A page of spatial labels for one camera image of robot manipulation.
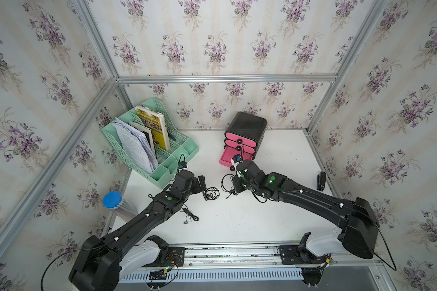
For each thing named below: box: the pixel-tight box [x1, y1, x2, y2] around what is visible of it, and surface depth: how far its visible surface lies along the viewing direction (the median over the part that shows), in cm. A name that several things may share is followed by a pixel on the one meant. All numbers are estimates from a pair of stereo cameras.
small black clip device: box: [316, 171, 326, 192], surface depth 95 cm
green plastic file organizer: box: [101, 97, 200, 189], surface depth 95 cm
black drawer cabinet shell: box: [224, 111, 268, 161], surface depth 102 cm
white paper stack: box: [111, 117, 160, 174], surface depth 86 cm
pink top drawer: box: [224, 131, 258, 148], surface depth 97 cm
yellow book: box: [134, 105, 172, 152], surface depth 96 cm
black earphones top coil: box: [202, 186, 221, 201], surface depth 93 cm
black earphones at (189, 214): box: [181, 204, 200, 225], surface depth 86 cm
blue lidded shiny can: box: [102, 190, 138, 221], surface depth 72 cm
